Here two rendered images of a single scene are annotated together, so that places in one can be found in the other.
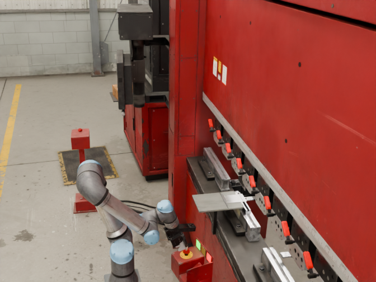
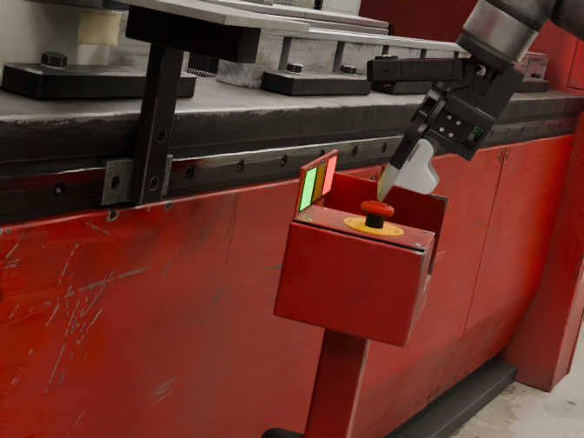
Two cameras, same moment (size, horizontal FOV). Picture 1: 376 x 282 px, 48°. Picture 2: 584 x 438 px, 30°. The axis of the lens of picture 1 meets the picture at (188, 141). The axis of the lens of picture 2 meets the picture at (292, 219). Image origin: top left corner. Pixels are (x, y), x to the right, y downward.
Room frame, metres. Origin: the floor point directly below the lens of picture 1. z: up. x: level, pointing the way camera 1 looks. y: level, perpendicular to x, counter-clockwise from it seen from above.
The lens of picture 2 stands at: (2.95, 0.70, 1.04)
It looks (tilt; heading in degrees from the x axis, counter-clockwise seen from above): 12 degrees down; 219
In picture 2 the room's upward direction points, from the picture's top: 11 degrees clockwise
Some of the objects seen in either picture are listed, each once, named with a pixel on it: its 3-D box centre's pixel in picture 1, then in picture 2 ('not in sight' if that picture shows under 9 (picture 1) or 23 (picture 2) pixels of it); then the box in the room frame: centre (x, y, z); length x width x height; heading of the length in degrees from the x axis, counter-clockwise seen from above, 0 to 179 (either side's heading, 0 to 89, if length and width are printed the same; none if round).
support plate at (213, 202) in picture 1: (217, 201); (166, 2); (2.12, -0.18, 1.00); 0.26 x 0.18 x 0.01; 103
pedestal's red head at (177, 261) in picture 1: (191, 263); (367, 242); (1.86, -0.04, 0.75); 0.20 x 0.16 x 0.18; 27
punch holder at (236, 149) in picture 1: (243, 158); not in sight; (2.18, -0.32, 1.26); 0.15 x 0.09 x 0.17; 13
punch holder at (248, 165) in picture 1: (254, 174); not in sight; (1.98, -0.36, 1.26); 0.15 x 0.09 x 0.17; 13
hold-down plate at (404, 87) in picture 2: not in sight; (410, 83); (1.16, -0.49, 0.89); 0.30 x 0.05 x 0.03; 13
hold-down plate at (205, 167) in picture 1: (206, 169); not in sight; (2.73, -0.14, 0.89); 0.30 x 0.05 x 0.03; 13
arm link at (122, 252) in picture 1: (122, 255); not in sight; (1.68, 0.31, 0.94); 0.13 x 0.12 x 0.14; 11
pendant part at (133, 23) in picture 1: (135, 63); not in sight; (3.27, 0.43, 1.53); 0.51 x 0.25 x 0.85; 9
